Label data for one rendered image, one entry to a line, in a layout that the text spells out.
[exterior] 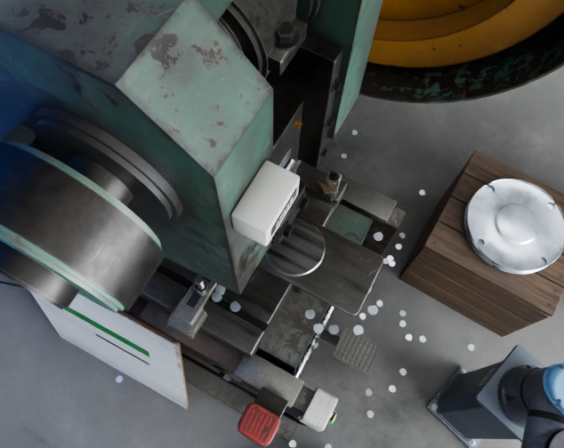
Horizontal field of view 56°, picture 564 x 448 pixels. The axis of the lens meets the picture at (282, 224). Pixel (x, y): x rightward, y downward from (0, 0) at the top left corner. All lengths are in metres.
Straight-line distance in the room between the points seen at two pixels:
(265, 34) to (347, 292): 0.64
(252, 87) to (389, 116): 1.78
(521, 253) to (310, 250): 0.77
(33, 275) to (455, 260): 1.30
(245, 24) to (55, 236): 0.26
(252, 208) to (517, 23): 0.54
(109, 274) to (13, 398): 1.54
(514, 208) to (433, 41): 0.84
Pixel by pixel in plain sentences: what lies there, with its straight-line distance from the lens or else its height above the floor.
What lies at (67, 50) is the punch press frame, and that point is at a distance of 0.41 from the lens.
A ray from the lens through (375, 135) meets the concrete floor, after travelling 2.15.
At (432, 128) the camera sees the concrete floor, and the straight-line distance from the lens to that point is 2.22.
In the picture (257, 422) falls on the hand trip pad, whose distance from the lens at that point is 1.04.
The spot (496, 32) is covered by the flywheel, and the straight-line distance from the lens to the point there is 0.92.
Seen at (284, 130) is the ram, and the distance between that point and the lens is 0.74.
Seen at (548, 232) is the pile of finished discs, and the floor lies 0.38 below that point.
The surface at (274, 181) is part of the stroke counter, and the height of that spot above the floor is 1.34.
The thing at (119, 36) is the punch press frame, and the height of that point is 1.50.
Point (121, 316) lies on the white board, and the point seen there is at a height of 0.58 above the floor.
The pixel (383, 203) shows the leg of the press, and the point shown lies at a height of 0.64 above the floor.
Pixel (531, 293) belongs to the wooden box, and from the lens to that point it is 1.67.
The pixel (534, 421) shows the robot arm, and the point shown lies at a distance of 1.29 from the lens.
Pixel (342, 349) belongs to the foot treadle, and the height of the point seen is 0.16.
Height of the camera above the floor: 1.80
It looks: 68 degrees down
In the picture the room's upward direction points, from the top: 3 degrees clockwise
